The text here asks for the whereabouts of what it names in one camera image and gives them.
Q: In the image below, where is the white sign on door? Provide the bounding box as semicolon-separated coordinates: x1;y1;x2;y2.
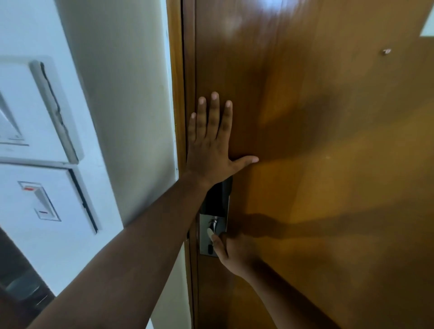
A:
419;3;434;38

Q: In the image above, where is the person's right forearm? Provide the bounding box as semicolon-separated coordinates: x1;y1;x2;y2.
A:
242;258;341;329

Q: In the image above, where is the person's left hand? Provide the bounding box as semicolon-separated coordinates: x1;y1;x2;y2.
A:
185;92;259;189

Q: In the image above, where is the brown wooden door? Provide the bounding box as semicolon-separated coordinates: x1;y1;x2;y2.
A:
194;0;434;329

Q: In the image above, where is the person's right hand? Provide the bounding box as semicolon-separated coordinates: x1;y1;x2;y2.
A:
207;228;269;278

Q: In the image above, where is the person's left forearm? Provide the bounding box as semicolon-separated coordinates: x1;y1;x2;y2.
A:
29;172;212;329

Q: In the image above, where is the brown wooden door frame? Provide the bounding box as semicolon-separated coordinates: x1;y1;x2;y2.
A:
165;0;201;329

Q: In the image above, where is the large white switch panel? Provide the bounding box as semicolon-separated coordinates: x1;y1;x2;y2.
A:
0;56;85;165

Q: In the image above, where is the black and silver door lock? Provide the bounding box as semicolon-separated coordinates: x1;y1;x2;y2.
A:
198;176;234;258

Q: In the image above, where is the white switch panel red mark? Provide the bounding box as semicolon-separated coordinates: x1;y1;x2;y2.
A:
0;162;103;235

